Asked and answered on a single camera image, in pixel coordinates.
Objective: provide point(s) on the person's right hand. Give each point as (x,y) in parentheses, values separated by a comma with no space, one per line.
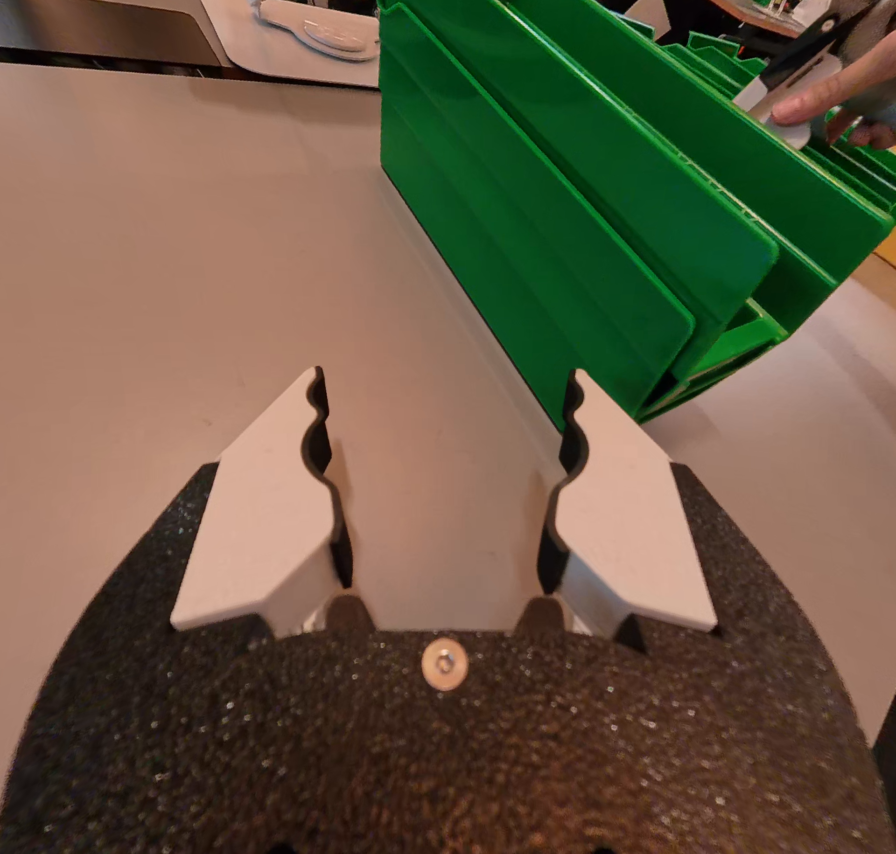
(840,95)

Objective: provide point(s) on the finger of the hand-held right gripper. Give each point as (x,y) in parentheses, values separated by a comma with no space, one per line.
(749,98)

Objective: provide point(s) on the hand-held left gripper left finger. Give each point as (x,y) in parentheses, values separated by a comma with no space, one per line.
(252,539)

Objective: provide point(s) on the white stand base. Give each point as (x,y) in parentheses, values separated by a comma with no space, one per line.
(280,49)

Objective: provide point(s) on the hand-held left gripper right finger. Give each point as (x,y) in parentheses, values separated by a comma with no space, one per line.
(630,539)

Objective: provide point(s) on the green plastic bin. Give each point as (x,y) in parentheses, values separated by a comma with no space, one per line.
(700,140)
(490,238)
(560,140)

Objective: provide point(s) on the grey desk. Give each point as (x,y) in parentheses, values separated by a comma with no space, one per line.
(175,238)

